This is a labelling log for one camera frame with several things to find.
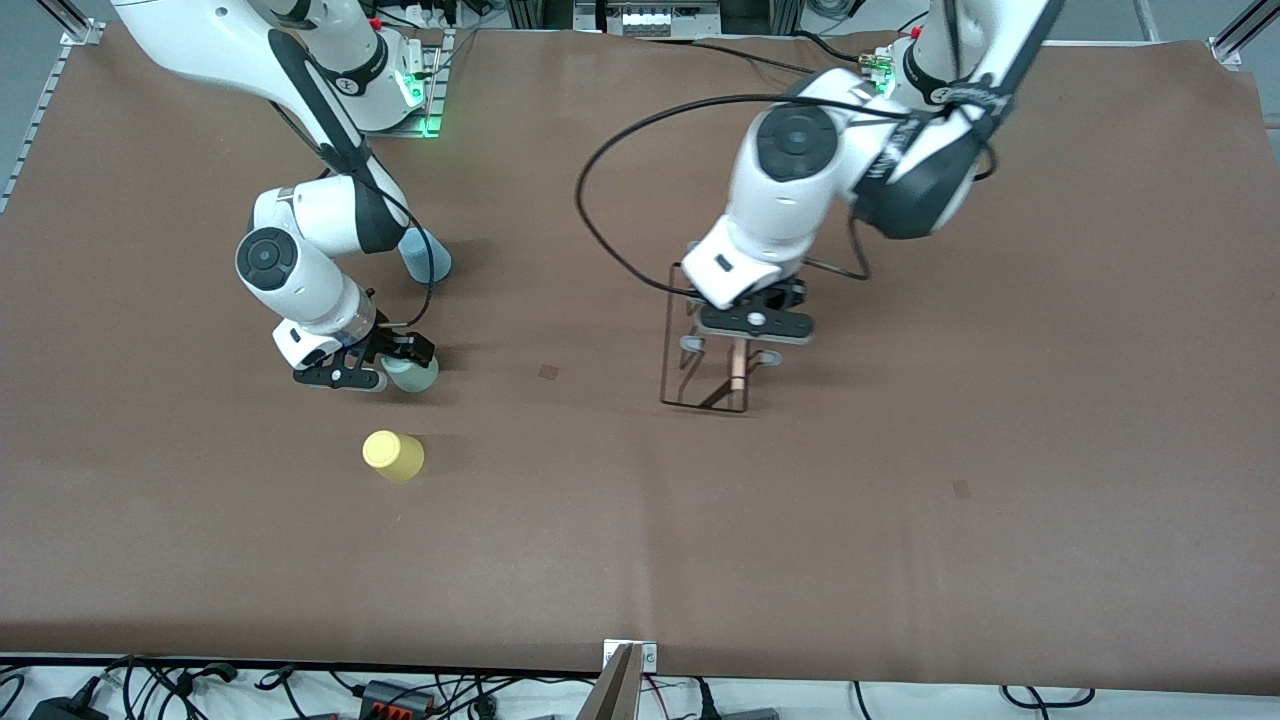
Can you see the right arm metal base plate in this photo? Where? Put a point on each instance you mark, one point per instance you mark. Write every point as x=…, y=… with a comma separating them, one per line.
x=432, y=100

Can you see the light blue plastic cup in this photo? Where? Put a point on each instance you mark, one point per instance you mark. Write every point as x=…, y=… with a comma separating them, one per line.
x=418, y=262

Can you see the black orange connector box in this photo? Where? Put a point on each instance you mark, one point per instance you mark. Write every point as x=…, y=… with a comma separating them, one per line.
x=395, y=697

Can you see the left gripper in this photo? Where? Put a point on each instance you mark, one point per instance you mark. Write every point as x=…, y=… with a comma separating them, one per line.
x=785, y=297

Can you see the tan camera stand post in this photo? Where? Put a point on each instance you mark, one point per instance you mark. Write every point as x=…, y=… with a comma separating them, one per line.
x=615, y=695

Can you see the aluminium frame rail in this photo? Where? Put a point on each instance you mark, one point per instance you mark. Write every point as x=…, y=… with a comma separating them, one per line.
x=48, y=92
x=1228, y=50

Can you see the large paper table cover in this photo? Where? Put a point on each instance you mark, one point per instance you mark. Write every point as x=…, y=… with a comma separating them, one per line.
x=700, y=550

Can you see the grey electronics control box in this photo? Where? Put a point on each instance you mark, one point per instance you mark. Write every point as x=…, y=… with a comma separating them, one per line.
x=650, y=20

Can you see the black power adapter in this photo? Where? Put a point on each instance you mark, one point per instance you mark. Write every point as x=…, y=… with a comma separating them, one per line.
x=65, y=712

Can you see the white power strip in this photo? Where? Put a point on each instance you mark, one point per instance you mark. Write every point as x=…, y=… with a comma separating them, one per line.
x=430, y=12

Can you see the pale green plastic cup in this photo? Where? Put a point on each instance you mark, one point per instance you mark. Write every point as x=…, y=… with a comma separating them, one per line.
x=415, y=378

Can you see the yellow plastic cup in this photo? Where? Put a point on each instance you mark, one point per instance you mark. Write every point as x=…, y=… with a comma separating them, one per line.
x=392, y=455

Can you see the small metal stand bracket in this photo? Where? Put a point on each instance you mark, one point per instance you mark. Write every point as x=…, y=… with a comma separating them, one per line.
x=650, y=657

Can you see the black power plug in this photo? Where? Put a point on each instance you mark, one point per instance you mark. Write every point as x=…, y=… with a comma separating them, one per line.
x=706, y=705

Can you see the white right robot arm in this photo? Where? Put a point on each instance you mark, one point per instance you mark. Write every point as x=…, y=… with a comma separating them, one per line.
x=300, y=215

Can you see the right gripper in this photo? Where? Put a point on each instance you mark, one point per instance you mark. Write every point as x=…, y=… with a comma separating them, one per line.
x=383, y=343

